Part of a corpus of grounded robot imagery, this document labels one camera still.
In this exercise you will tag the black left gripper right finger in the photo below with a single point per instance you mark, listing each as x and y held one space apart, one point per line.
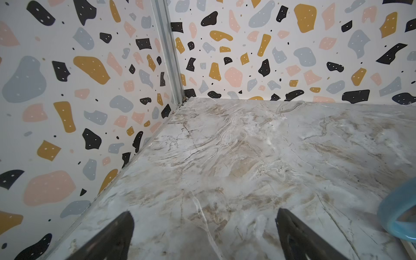
300 242

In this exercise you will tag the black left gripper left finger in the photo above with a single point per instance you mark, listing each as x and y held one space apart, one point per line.
111 243

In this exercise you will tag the blue butterfly mug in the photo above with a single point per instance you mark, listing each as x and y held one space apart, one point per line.
394 206

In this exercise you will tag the metal left corner post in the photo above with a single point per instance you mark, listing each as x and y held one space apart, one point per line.
162 20

